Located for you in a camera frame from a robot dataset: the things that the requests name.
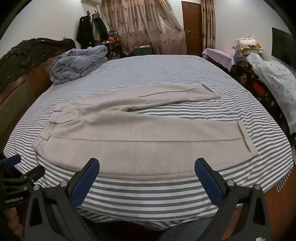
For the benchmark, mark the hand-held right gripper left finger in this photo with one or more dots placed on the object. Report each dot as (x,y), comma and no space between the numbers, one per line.
(84,183)

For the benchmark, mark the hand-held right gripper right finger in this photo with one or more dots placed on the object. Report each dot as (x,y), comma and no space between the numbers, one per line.
(208,183)

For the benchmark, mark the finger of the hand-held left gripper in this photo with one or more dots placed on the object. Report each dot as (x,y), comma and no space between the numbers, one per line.
(10,161)
(27,175)

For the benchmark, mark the beige pants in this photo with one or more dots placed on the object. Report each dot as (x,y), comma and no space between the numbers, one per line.
(138,139)

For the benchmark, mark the person's left hand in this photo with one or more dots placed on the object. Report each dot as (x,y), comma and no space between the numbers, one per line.
(15,220)

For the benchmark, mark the person's leg in jeans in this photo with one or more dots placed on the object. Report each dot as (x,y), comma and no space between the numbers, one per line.
(185,231)

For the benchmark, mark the carved wooden headboard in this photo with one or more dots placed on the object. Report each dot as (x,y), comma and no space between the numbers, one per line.
(23,69)

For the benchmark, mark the folded blue quilt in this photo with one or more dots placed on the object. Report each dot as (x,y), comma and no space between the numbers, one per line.
(76,62)

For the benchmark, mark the bed with striped sheet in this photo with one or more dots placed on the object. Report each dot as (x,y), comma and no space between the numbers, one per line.
(161,69)

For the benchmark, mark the white dotted cloth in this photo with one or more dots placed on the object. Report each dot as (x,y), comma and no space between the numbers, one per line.
(275,76)

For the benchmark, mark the pink table cloth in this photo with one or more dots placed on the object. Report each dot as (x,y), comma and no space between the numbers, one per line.
(217,56)

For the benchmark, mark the dark storage box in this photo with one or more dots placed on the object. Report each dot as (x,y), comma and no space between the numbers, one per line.
(142,51)

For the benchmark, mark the stack of floral pillows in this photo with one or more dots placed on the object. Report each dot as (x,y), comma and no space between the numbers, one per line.
(248,44)

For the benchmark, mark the black hanging jacket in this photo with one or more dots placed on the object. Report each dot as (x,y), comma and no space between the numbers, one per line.
(84,32)

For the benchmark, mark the pile of colourful clothes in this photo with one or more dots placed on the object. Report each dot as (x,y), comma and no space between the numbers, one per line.
(113,36)

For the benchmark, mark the black television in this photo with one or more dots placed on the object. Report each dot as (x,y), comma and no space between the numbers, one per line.
(282,46)

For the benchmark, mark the dark green hanging jacket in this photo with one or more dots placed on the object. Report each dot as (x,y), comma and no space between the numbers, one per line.
(100,27)

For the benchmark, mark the narrow patterned curtain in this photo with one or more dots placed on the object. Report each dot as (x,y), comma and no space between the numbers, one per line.
(208,23)

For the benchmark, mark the brown wooden door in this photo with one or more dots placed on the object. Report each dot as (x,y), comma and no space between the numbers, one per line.
(192,18)

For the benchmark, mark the patterned pink curtain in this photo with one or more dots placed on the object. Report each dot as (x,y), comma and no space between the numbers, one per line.
(143,23)

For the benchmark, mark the white air conditioner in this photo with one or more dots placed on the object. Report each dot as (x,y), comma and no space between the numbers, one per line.
(91,1)

